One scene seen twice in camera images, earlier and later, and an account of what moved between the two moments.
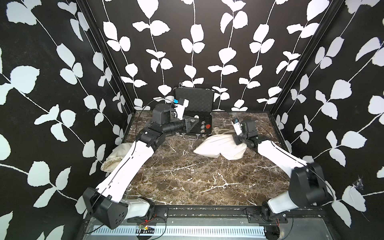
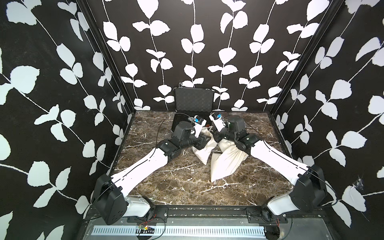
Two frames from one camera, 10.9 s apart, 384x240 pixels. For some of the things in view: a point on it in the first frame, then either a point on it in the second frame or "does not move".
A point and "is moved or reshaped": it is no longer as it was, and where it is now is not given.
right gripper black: [236, 139] to [216, 135]
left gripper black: [188, 126] to [201, 143]
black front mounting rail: [255, 214] does not move
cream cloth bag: [212, 146] is moved or reshaped
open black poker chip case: [201, 106] does not move
